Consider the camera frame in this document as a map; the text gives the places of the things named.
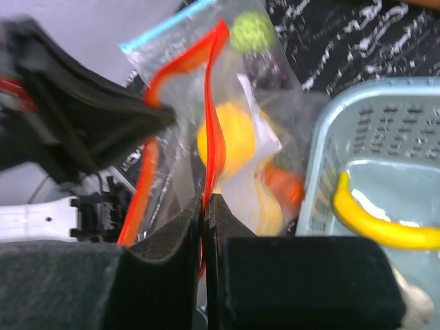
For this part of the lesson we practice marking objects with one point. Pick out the yellow lemon fruit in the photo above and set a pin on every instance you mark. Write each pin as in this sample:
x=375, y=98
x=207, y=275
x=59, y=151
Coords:
x=238, y=133

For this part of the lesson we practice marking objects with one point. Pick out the green bumpy fruit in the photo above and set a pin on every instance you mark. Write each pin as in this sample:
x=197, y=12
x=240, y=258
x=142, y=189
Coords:
x=252, y=31

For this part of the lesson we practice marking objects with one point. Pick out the dark red grape bunch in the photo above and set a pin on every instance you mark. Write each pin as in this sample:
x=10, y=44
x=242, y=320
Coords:
x=266, y=71

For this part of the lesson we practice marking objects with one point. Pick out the blue zipper clear bag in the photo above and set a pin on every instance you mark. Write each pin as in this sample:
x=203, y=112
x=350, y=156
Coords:
x=171, y=58

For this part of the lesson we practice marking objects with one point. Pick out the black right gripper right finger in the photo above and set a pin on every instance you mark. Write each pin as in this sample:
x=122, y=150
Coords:
x=303, y=282

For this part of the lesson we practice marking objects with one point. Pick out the orange pumpkin toy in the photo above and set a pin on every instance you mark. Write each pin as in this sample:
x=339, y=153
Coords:
x=286, y=186

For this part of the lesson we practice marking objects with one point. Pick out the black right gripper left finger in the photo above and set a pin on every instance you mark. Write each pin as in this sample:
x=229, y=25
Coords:
x=60, y=285

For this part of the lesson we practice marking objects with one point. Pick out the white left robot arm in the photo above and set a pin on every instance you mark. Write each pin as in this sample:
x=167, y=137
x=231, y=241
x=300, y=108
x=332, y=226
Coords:
x=98, y=216

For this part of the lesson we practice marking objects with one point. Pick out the red zipper clear bag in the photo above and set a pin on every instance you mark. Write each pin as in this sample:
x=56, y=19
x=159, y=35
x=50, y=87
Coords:
x=191, y=154

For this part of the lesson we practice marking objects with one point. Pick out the light blue plastic basket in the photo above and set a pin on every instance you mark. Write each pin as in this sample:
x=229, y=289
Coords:
x=385, y=134

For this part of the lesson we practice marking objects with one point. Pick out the white garlic bulb toy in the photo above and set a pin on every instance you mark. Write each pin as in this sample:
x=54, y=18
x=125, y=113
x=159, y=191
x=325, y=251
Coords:
x=420, y=308

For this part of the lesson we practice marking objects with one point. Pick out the yellow banana toy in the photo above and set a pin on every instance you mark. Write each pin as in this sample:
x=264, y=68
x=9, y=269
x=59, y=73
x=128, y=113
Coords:
x=387, y=233

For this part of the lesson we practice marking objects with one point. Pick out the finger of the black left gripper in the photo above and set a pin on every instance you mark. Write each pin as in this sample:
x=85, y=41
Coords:
x=62, y=116

